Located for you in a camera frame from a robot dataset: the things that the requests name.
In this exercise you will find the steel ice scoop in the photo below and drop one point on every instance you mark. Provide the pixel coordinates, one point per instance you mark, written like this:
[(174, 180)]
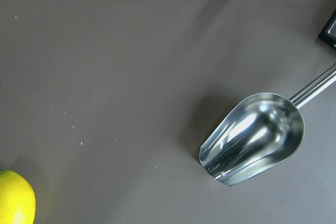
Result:
[(260, 132)]

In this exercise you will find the yellow lemon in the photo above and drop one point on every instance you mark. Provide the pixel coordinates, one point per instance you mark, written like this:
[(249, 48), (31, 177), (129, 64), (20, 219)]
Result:
[(18, 202)]

